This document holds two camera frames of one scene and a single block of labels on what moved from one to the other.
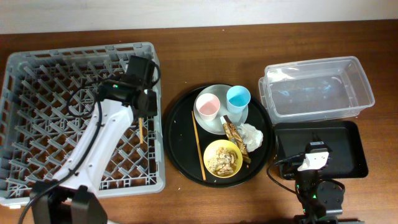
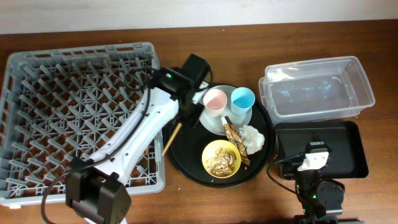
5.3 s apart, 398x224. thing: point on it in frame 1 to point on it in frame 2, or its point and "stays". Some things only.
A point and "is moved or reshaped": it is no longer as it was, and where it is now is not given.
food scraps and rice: (224, 163) stays
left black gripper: (145, 106) to (189, 104)
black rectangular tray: (348, 158) stays
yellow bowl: (222, 158) stays
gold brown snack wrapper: (239, 146) stays
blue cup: (238, 97) is moved or reshaped
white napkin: (252, 137) stays
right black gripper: (288, 169) stays
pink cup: (208, 104) is moved or reshaped
